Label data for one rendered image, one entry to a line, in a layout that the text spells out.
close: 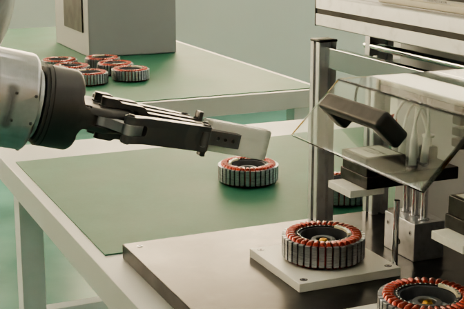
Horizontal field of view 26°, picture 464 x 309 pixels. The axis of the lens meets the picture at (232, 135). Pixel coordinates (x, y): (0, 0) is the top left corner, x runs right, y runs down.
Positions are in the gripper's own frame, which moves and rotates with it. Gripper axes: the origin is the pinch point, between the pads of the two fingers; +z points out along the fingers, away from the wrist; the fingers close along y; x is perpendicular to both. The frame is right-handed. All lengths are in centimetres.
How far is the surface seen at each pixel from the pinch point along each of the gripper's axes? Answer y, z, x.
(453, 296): 0.0, 31.3, -13.4
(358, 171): -24.1, 30.0, -4.8
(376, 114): 12.0, 7.7, 6.2
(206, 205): -64, 27, -21
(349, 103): 6.9, 7.7, 6.4
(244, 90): -166, 76, -10
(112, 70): -194, 46, -14
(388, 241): -28, 40, -15
